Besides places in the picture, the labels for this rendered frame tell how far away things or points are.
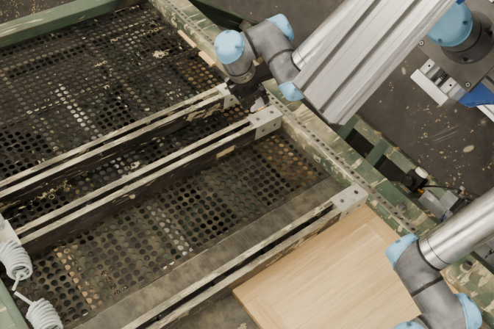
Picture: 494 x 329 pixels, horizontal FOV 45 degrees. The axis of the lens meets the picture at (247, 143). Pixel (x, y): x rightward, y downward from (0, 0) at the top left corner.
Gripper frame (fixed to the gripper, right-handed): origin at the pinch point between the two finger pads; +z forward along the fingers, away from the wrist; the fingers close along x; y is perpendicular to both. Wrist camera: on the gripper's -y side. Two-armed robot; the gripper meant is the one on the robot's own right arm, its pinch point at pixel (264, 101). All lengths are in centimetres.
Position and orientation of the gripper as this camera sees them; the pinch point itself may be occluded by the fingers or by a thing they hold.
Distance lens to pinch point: 176.6
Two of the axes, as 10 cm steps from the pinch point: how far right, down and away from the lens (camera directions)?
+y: -8.0, 6.0, -0.5
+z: 2.4, 3.8, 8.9
